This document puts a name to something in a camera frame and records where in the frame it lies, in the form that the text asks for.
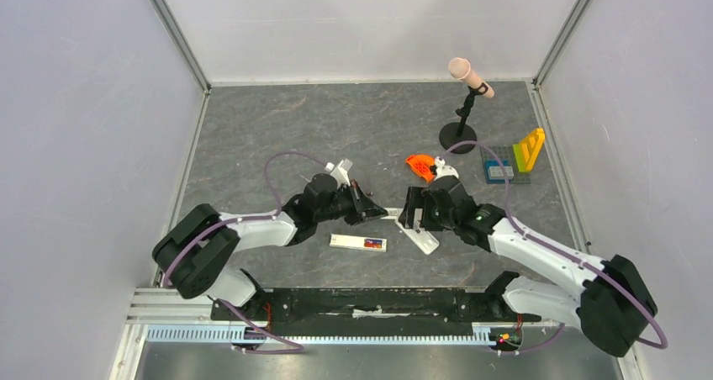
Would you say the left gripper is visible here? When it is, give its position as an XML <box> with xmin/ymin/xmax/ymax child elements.
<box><xmin>315</xmin><ymin>180</ymin><xmax>388</xmax><ymax>226</ymax></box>

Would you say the white remote control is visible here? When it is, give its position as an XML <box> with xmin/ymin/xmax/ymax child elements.
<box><xmin>394</xmin><ymin>220</ymin><xmax>440</xmax><ymax>256</ymax></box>
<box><xmin>329</xmin><ymin>234</ymin><xmax>388</xmax><ymax>252</ymax></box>

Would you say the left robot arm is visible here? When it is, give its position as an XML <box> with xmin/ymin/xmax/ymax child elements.
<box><xmin>151</xmin><ymin>173</ymin><xmax>388</xmax><ymax>320</ymax></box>

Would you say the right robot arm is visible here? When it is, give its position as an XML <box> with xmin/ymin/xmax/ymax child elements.
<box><xmin>399</xmin><ymin>177</ymin><xmax>668</xmax><ymax>357</ymax></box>

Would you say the orange plastic basket piece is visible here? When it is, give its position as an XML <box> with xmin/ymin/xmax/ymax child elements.
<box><xmin>405</xmin><ymin>154</ymin><xmax>436</xmax><ymax>183</ymax></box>

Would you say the black microphone stand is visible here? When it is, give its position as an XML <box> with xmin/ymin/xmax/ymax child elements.
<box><xmin>439</xmin><ymin>87</ymin><xmax>480</xmax><ymax>150</ymax></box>

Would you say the grey lego baseplate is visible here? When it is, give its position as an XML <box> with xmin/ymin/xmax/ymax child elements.
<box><xmin>480</xmin><ymin>146</ymin><xmax>531</xmax><ymax>185</ymax></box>

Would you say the blue lego brick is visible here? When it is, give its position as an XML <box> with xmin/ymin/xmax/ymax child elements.
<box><xmin>483</xmin><ymin>160</ymin><xmax>515</xmax><ymax>184</ymax></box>

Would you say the green lego brick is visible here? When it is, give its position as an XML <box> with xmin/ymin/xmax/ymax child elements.
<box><xmin>513</xmin><ymin>144</ymin><xmax>531</xmax><ymax>173</ymax></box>

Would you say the yellow lego piece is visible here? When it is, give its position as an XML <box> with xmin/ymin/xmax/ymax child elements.
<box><xmin>518</xmin><ymin>128</ymin><xmax>546</xmax><ymax>172</ymax></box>

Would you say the pink microphone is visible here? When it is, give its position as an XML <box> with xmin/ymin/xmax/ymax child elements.
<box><xmin>448</xmin><ymin>57</ymin><xmax>494</xmax><ymax>98</ymax></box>

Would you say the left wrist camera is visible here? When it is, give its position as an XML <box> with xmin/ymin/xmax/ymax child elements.
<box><xmin>325</xmin><ymin>158</ymin><xmax>353</xmax><ymax>186</ymax></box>

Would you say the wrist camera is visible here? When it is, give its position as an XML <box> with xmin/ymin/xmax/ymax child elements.
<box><xmin>430</xmin><ymin>156</ymin><xmax>459</xmax><ymax>181</ymax></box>
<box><xmin>325</xmin><ymin>158</ymin><xmax>353</xmax><ymax>186</ymax></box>

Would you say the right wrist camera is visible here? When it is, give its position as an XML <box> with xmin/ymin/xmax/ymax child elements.
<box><xmin>430</xmin><ymin>156</ymin><xmax>459</xmax><ymax>181</ymax></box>

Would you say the white cable duct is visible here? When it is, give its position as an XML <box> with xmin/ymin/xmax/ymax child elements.
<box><xmin>145</xmin><ymin>325</ymin><xmax>496</xmax><ymax>346</ymax></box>

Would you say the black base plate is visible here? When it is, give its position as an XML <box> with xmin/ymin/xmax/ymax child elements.
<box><xmin>240</xmin><ymin>272</ymin><xmax>541</xmax><ymax>336</ymax></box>

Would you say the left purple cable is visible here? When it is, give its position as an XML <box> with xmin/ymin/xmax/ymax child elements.
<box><xmin>161</xmin><ymin>150</ymin><xmax>335</xmax><ymax>354</ymax></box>

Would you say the purple cable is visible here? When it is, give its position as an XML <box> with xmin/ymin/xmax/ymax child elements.
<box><xmin>161</xmin><ymin>150</ymin><xmax>335</xmax><ymax>354</ymax></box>
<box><xmin>440</xmin><ymin>140</ymin><xmax>668</xmax><ymax>356</ymax></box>

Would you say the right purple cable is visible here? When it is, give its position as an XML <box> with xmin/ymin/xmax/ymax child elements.
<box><xmin>440</xmin><ymin>140</ymin><xmax>668</xmax><ymax>356</ymax></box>

